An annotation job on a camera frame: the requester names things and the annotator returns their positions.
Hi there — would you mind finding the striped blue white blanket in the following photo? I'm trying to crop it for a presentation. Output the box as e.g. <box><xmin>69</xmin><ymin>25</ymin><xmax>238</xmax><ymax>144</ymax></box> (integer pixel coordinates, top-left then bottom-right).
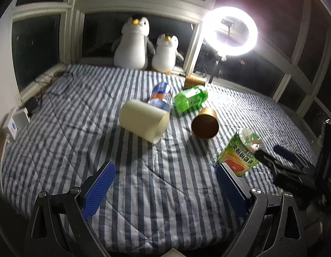
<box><xmin>0</xmin><ymin>64</ymin><xmax>320</xmax><ymax>253</ymax></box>

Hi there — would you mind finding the large penguin plush toy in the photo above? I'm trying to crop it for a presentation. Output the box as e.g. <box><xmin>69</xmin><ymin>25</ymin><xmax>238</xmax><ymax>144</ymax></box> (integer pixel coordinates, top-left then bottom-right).
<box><xmin>113</xmin><ymin>15</ymin><xmax>156</xmax><ymax>70</ymax></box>

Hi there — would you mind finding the clear water bottle blue label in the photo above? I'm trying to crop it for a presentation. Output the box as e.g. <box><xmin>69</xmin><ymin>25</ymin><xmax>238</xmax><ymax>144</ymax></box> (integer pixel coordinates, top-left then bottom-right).
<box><xmin>148</xmin><ymin>82</ymin><xmax>173</xmax><ymax>113</ymax></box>

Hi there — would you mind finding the small penguin plush toy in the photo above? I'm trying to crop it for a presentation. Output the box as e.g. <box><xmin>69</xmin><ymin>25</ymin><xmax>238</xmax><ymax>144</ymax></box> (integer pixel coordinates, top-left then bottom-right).
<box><xmin>151</xmin><ymin>33</ymin><xmax>184</xmax><ymax>75</ymax></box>

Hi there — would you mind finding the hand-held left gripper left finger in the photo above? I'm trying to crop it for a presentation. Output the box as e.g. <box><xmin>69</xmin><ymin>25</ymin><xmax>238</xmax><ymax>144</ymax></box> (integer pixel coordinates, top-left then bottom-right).
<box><xmin>25</xmin><ymin>161</ymin><xmax>116</xmax><ymax>257</ymax></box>

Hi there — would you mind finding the ring light stand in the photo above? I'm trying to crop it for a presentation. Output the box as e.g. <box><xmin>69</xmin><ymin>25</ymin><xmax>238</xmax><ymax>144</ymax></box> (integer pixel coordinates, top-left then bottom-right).
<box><xmin>207</xmin><ymin>19</ymin><xmax>235</xmax><ymax>84</ymax></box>

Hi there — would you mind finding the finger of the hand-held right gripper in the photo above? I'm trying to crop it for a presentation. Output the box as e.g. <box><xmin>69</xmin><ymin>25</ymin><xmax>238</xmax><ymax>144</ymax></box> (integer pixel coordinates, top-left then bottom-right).
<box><xmin>273</xmin><ymin>145</ymin><xmax>312</xmax><ymax>168</ymax></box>
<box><xmin>255</xmin><ymin>149</ymin><xmax>305</xmax><ymax>177</ymax></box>

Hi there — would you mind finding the brown paper cup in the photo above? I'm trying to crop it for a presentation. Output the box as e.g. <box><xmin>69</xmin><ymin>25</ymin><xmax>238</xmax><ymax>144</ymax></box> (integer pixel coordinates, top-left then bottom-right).
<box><xmin>184</xmin><ymin>75</ymin><xmax>207</xmax><ymax>89</ymax></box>
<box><xmin>191</xmin><ymin>107</ymin><xmax>219</xmax><ymax>140</ymax></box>

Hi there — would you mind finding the white power strip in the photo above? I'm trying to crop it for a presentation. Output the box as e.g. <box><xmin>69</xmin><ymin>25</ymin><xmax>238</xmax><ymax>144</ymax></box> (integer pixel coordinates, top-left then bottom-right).
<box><xmin>2</xmin><ymin>107</ymin><xmax>30</xmax><ymax>141</ymax></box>

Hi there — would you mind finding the cream cup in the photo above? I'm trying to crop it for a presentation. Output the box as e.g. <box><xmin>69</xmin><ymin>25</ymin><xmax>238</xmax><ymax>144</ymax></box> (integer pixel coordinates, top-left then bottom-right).
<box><xmin>119</xmin><ymin>99</ymin><xmax>170</xmax><ymax>143</ymax></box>

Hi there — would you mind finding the green plastic bottle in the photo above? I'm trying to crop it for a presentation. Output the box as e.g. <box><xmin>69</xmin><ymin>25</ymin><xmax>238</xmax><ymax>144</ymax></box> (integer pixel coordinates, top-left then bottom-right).
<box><xmin>174</xmin><ymin>85</ymin><xmax>209</xmax><ymax>113</ymax></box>

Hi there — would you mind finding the white window frame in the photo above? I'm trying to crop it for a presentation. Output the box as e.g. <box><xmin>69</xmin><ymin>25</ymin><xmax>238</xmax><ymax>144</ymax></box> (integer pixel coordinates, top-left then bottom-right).
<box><xmin>10</xmin><ymin>0</ymin><xmax>331</xmax><ymax>129</ymax></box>

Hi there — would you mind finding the white power cable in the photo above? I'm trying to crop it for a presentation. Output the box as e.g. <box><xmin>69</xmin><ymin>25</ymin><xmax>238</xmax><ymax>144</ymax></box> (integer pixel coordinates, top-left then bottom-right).
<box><xmin>0</xmin><ymin>135</ymin><xmax>10</xmax><ymax>174</ymax></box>

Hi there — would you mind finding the juice bottle grapefruit label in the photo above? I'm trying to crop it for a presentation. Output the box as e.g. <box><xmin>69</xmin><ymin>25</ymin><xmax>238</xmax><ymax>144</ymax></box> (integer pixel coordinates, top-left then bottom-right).
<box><xmin>216</xmin><ymin>128</ymin><xmax>264</xmax><ymax>178</ymax></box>

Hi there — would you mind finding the black cable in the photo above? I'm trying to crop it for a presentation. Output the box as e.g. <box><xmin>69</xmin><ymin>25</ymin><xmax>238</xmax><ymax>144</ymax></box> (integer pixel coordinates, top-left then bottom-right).
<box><xmin>34</xmin><ymin>71</ymin><xmax>75</xmax><ymax>98</ymax></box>

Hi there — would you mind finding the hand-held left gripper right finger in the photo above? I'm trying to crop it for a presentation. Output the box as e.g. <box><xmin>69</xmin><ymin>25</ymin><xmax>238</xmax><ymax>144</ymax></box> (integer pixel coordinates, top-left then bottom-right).
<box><xmin>216</xmin><ymin>163</ymin><xmax>308</xmax><ymax>257</ymax></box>

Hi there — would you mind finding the black charger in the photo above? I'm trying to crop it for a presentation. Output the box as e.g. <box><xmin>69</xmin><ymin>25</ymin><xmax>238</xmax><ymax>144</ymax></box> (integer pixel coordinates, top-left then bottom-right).
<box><xmin>25</xmin><ymin>97</ymin><xmax>40</xmax><ymax>112</ymax></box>

